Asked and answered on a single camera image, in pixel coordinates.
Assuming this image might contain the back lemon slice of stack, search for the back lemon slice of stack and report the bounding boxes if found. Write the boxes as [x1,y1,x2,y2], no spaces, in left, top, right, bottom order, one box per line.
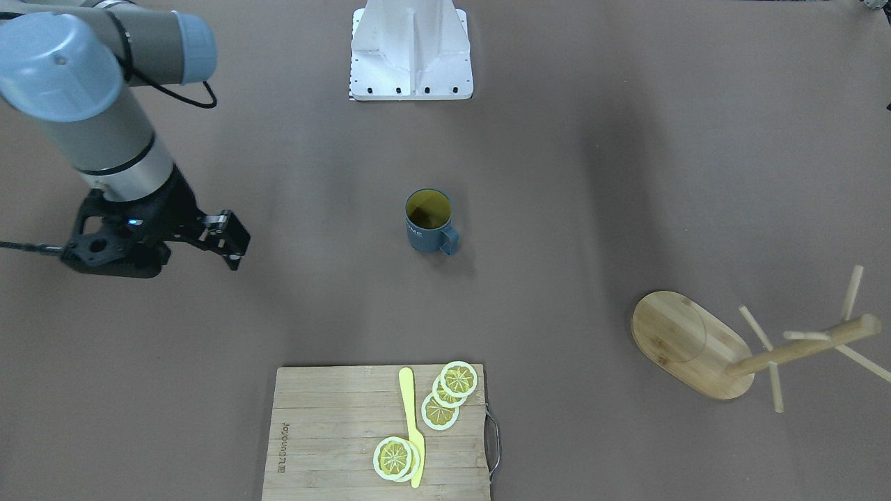
[421,393,459,431]

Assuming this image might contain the lemon slice near knife blade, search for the lemon slice near knife blade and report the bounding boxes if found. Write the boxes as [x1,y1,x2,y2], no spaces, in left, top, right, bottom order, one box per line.
[372,436,411,482]

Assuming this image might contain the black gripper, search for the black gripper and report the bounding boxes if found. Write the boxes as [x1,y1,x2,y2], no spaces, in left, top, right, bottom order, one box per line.
[129,167,251,271]

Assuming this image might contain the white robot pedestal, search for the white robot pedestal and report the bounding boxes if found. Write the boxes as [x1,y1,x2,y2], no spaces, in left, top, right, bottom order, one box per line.
[348,1,474,102]

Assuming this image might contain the middle lemon slice of stack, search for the middle lemon slice of stack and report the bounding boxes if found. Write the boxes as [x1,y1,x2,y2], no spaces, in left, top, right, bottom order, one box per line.
[432,376,468,408]

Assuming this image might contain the dark blue cup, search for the dark blue cup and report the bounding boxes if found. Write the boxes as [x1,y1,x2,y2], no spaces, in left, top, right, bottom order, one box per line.
[404,188,459,256]

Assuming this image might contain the lemon slice of stack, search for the lemon slice of stack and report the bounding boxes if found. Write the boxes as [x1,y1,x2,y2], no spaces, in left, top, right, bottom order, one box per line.
[421,393,459,431]
[439,360,480,399]
[432,376,468,408]

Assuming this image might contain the front lemon slice of stack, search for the front lemon slice of stack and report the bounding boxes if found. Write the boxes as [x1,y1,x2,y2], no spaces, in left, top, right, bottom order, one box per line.
[439,360,480,399]

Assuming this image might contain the wooden cutting board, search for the wooden cutting board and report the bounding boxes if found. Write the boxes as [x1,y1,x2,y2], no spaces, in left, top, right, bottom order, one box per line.
[262,363,500,500]

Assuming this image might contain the wooden cup storage rack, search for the wooden cup storage rack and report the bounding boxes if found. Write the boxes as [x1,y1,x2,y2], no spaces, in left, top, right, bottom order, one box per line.
[631,265,891,413]

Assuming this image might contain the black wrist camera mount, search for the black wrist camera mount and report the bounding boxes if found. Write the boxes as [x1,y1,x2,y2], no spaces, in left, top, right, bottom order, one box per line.
[58,188,171,278]

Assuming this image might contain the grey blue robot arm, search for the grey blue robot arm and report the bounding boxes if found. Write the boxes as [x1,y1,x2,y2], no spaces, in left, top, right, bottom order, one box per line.
[1,1,251,278]

